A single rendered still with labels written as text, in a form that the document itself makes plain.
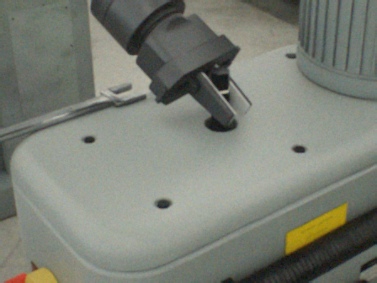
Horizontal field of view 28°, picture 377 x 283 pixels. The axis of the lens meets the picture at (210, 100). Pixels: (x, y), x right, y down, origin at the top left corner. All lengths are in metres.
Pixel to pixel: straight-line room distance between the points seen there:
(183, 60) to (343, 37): 0.20
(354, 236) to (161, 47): 0.29
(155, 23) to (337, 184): 0.26
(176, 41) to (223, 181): 0.17
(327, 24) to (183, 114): 0.20
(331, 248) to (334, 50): 0.24
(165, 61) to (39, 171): 0.17
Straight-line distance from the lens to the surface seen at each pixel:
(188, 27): 0.83
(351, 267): 0.93
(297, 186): 0.76
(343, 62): 0.89
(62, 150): 0.80
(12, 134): 0.83
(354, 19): 0.87
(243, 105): 0.82
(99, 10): 0.85
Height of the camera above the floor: 2.31
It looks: 29 degrees down
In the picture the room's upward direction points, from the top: straight up
